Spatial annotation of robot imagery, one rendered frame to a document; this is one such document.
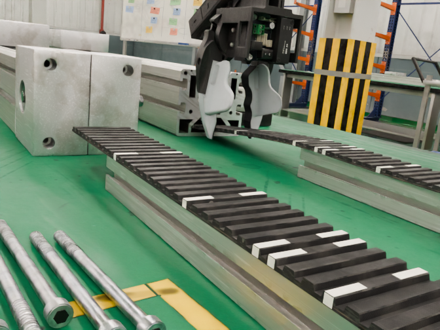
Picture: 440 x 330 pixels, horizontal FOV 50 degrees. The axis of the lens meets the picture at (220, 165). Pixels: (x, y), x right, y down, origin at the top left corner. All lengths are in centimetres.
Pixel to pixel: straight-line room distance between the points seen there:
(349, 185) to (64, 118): 26
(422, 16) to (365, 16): 544
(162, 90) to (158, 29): 590
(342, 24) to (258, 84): 340
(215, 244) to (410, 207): 19
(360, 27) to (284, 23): 327
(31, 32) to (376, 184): 63
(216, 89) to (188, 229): 31
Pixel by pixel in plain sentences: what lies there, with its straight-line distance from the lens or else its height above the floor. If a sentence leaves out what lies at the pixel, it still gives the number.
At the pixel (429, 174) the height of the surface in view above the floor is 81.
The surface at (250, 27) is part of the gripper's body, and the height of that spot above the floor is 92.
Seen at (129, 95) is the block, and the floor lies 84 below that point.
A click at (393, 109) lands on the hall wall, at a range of 929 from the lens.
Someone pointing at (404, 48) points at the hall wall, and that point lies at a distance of 933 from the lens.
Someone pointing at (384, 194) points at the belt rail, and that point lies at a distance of 40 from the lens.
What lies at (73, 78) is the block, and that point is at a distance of 45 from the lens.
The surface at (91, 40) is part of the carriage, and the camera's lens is 115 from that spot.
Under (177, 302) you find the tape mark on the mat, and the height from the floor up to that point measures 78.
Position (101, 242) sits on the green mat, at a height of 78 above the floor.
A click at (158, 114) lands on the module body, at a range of 65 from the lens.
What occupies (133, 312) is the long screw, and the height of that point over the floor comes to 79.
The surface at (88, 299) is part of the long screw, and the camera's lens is 20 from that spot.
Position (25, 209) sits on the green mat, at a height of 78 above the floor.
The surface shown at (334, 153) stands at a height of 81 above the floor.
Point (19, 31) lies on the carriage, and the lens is 86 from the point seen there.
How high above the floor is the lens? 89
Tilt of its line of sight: 13 degrees down
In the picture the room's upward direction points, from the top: 6 degrees clockwise
